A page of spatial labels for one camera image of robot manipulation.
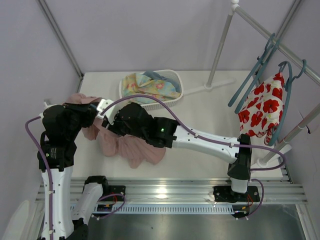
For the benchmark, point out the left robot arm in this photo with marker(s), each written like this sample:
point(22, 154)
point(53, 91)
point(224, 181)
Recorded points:
point(56, 161)

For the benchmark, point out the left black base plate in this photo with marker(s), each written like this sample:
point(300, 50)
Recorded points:
point(116, 189)

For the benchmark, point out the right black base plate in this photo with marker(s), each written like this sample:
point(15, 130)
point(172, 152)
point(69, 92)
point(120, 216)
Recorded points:
point(224, 193)

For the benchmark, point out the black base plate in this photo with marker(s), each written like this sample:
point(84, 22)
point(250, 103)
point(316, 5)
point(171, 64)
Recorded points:
point(116, 189)
point(224, 193)

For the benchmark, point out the white laundry basket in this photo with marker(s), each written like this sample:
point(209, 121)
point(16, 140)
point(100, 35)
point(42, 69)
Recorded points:
point(151, 104)

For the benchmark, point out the blue garment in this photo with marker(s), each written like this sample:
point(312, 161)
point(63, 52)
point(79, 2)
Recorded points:
point(156, 76)

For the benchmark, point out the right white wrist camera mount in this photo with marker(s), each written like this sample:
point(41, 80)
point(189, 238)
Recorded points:
point(107, 110)

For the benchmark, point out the red poppy floral garment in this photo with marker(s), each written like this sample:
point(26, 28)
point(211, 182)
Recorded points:
point(263, 109)

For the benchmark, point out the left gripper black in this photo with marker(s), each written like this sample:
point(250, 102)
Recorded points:
point(88, 115)

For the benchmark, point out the white slotted cable duct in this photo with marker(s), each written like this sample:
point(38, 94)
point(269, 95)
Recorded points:
point(205, 209)

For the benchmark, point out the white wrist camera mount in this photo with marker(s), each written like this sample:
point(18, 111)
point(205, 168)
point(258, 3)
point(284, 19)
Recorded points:
point(45, 107)
point(107, 110)

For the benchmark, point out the pink skirt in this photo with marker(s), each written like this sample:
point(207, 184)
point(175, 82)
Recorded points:
point(133, 149)

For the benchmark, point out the silver clothes rack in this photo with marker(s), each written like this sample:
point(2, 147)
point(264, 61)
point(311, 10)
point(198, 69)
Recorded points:
point(275, 159)

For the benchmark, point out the aluminium mounting rail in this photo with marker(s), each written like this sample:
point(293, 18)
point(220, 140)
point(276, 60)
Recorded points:
point(168, 191)

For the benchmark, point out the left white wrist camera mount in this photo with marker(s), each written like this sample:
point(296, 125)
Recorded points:
point(45, 107)

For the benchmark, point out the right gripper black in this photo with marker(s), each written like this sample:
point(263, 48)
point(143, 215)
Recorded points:
point(110, 124)

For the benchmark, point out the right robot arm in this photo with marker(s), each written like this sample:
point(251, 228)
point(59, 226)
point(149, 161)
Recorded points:
point(161, 132)

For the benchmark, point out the yellow floral garment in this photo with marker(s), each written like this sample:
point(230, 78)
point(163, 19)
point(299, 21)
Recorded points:
point(139, 84)

